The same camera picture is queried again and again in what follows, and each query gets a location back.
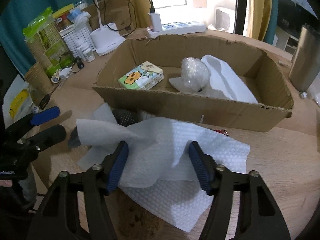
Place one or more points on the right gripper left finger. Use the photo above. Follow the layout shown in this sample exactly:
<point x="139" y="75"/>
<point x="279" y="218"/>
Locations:
<point x="74" y="206"/>

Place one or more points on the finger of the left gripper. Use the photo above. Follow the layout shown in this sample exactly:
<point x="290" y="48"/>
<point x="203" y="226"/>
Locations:
<point x="43" y="140"/>
<point x="25" y="124"/>

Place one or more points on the white paper towel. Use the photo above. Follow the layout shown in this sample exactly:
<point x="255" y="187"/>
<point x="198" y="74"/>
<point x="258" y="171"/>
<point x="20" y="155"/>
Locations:
<point x="158" y="174"/>

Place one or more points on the capybara tissue pack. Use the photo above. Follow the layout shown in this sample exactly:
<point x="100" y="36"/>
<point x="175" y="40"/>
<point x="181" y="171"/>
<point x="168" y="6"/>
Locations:
<point x="143" y="77"/>

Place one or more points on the bubble wrap bundle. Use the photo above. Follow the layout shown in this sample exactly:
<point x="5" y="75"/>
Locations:
<point x="195" y="74"/>

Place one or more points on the red soft object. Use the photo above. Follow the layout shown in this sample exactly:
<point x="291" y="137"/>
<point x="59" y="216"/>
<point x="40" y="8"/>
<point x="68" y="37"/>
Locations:
<point x="222" y="131"/>

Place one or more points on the green paper cup pack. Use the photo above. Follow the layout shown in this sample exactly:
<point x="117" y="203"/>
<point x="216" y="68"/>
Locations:
<point x="42" y="36"/>

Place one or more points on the white pill bottle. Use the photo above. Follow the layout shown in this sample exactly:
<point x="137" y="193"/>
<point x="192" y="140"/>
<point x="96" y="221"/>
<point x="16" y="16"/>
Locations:
<point x="87" y="52"/>
<point x="79" y="48"/>

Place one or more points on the white perforated basket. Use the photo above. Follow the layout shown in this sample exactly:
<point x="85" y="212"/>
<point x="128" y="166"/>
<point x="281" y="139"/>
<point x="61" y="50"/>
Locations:
<point x="71" y="35"/>

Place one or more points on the white desk lamp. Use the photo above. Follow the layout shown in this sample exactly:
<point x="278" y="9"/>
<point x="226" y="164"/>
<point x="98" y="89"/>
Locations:
<point x="104" y="39"/>

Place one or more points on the cardboard box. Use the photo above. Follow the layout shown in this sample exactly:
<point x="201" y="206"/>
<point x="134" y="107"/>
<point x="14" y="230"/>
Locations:
<point x="254" y="66"/>

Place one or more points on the white charger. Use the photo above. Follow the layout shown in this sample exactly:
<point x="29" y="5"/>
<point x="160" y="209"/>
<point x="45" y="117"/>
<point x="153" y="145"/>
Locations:
<point x="155" y="20"/>

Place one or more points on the steel tumbler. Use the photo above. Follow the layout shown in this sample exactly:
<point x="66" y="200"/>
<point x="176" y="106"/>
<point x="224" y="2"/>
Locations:
<point x="305" y="62"/>

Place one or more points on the white power strip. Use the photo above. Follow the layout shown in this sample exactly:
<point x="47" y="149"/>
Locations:
<point x="178" y="28"/>

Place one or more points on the yellow curtain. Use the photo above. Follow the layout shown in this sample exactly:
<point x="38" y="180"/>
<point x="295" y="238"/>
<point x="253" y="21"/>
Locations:
<point x="259" y="17"/>

